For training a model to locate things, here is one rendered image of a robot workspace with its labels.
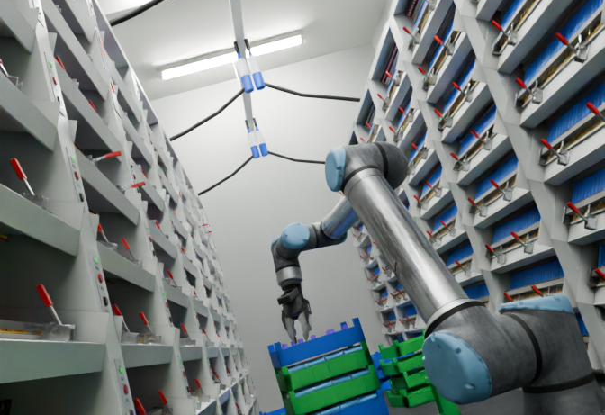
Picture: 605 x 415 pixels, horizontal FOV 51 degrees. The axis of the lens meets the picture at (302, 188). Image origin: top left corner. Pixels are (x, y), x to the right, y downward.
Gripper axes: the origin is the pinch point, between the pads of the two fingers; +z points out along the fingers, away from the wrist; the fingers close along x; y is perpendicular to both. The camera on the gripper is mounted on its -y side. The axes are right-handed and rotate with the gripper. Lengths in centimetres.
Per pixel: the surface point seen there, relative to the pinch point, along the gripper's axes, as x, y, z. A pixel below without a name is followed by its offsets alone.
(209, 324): 73, 73, -41
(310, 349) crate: -3.1, -0.9, 5.0
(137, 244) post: 21, -57, -24
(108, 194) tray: 7, -87, -23
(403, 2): -70, 20, -131
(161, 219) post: 48, -1, -63
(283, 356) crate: 4.9, -5.5, 5.8
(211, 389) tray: 45.9, 17.9, 3.3
